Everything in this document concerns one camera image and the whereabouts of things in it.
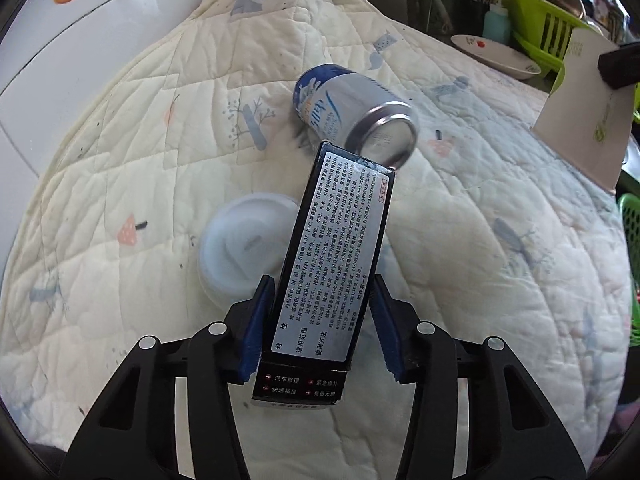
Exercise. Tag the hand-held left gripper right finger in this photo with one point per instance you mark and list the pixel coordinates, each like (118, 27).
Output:
(387, 330)

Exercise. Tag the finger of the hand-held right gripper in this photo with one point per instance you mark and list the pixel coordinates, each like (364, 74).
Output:
(622, 67)

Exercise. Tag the green plastic basket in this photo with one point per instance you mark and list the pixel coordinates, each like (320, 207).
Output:
(631, 220)
(545, 25)

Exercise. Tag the white flower-print plate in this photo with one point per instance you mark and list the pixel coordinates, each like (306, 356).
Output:
(495, 55)

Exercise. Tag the cream quilted printed blanket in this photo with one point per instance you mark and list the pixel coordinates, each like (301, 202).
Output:
(125, 160)

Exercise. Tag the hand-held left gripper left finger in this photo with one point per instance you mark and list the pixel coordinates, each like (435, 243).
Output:
(257, 330)

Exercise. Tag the white plastic lid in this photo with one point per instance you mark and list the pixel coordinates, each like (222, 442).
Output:
(240, 250)

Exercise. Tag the white appliance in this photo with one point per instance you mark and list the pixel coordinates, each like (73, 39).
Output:
(75, 60)

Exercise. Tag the teal bottle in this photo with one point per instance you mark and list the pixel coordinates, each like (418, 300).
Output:
(496, 27)

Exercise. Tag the blue and silver can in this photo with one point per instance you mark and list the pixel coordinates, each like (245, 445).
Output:
(335, 105)

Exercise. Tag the black printed box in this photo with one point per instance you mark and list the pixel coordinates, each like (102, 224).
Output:
(330, 260)

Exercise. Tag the dark utensil holder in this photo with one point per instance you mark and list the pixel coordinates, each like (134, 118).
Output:
(472, 15)

